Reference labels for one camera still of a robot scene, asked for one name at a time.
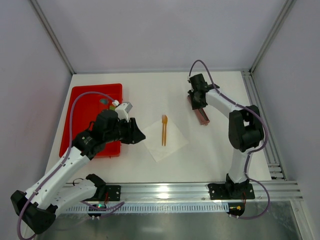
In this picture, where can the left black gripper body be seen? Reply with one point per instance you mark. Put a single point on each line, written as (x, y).
(129, 130)

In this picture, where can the teal spoon in tray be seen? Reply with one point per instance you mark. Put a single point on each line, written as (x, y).
(104, 101)

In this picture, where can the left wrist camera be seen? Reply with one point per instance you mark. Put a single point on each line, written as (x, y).
(123, 110)

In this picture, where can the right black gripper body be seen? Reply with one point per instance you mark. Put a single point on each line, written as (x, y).
(197, 99)

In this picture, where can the right side aluminium rail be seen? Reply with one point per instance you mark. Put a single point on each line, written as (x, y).
(267, 161)

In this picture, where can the slotted cable duct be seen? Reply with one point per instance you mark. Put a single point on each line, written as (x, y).
(155, 208)

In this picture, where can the brown utensil case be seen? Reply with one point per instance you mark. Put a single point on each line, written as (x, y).
(201, 116)

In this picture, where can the right aluminium frame post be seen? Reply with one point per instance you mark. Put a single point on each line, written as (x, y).
(275, 28)

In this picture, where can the left aluminium frame post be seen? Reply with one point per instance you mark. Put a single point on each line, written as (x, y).
(51, 34)

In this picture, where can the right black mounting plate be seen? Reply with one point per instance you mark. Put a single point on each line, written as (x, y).
(231, 191)

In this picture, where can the white paper napkin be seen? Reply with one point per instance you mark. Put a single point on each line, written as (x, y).
(161, 142)

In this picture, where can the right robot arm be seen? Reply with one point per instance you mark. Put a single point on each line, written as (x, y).
(245, 133)

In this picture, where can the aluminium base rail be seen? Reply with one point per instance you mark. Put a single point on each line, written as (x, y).
(199, 191)

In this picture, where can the green rolled napkin bundle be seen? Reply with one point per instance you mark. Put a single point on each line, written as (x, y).
(112, 107)

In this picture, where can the red plastic tray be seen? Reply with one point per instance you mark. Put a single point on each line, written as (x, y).
(86, 110)

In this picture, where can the black mounting plate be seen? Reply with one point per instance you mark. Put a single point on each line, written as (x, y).
(112, 193)
(231, 191)

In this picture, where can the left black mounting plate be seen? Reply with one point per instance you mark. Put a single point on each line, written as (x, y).
(112, 193)

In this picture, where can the aluminium frame post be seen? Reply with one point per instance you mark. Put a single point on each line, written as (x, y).
(275, 28)
(51, 34)

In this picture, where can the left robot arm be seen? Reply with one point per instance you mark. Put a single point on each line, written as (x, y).
(40, 205)

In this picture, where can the orange plastic fork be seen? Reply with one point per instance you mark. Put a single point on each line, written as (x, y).
(163, 130)

